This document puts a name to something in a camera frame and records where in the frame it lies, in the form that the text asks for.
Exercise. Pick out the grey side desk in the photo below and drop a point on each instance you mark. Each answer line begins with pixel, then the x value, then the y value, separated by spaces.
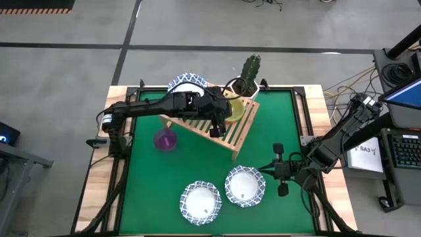
pixel 19 154

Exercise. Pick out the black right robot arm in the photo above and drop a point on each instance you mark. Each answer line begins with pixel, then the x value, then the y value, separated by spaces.
pixel 335 138

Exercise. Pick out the green cactus plant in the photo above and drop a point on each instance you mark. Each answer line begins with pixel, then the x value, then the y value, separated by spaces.
pixel 250 70

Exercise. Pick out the yellow plastic bowl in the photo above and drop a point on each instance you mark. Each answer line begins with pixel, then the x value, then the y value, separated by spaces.
pixel 237 110

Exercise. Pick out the blue patterned paper bowl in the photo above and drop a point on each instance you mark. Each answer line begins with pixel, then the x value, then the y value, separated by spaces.
pixel 245 186
pixel 200 202

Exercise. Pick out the wooden slatted shelf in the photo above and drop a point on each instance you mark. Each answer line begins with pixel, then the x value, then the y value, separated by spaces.
pixel 237 135

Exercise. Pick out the black table frame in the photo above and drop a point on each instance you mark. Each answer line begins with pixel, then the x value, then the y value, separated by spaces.
pixel 296 108

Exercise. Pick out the grey equipment cart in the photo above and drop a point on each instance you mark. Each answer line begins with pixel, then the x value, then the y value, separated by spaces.
pixel 406 120

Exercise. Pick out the black floor mat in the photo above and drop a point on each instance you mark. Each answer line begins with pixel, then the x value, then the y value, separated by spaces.
pixel 33 4

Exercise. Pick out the green table mat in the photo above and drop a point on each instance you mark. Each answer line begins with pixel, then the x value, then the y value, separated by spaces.
pixel 164 184

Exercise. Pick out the white paper label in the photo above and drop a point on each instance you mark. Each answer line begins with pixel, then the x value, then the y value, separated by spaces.
pixel 363 158

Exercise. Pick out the black caster wheel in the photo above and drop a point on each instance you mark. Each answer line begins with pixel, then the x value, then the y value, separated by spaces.
pixel 383 201

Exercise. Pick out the orange black hazard tape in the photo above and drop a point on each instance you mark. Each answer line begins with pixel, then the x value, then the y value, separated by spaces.
pixel 33 11

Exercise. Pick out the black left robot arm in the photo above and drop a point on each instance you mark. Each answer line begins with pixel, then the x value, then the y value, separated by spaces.
pixel 148 108

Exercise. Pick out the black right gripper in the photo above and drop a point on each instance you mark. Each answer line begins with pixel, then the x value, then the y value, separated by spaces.
pixel 283 170

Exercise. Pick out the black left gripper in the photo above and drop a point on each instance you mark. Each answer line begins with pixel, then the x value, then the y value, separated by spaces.
pixel 215 108

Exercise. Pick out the purple plastic bowl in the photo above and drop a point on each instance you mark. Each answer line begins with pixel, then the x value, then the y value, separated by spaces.
pixel 164 140

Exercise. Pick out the black backlit keyboard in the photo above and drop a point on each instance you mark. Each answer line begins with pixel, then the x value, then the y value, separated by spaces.
pixel 408 151

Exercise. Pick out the black device with blue light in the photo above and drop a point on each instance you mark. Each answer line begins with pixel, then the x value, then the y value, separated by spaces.
pixel 8 133

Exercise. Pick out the black side clamp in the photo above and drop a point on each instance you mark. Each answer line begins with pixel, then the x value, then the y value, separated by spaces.
pixel 97 142

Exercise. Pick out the laptop with blue screen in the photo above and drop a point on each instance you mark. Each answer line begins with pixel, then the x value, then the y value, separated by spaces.
pixel 406 95

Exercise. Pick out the black frame pole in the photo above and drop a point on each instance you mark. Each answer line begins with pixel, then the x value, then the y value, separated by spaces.
pixel 406 41

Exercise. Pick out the blue patterned plate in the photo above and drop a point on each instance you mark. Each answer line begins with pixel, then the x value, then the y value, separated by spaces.
pixel 187 79

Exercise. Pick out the white plant pot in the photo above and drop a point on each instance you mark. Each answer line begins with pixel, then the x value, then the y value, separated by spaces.
pixel 255 90

